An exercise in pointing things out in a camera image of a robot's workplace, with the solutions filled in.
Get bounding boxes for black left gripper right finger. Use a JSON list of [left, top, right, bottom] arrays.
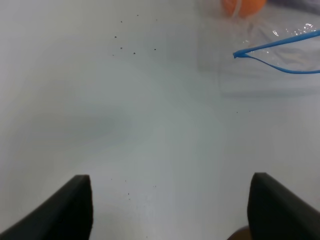
[[247, 172, 320, 240]]

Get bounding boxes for clear zip bag blue seal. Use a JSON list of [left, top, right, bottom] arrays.
[[196, 0, 320, 97]]

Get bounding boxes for orange fruit in bag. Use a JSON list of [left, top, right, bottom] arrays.
[[220, 0, 267, 18]]

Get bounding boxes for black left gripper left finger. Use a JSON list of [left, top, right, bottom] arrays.
[[0, 175, 94, 240]]

